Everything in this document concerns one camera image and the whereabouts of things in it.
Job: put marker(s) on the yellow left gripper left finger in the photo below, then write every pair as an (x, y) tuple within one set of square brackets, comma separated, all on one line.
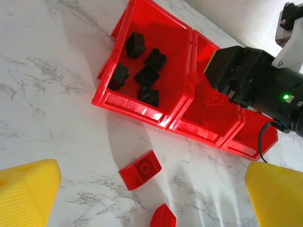
[(26, 196)]

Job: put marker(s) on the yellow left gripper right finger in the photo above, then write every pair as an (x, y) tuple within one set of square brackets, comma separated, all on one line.
[(279, 198)]

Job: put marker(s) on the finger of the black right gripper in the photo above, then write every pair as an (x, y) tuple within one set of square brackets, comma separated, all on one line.
[(222, 68)]

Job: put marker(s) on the small red lego brick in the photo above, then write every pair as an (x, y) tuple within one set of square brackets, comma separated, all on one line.
[(164, 216), (216, 98)]

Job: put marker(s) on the black lego brick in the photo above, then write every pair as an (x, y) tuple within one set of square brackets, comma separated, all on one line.
[(119, 76), (135, 45), (155, 59), (148, 96), (146, 76)]

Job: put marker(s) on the large red lego brick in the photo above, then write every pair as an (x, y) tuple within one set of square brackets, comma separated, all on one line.
[(142, 170)]

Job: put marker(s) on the red plastic bin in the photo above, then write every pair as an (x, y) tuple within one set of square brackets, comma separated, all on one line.
[(201, 118), (251, 137), (175, 89)]

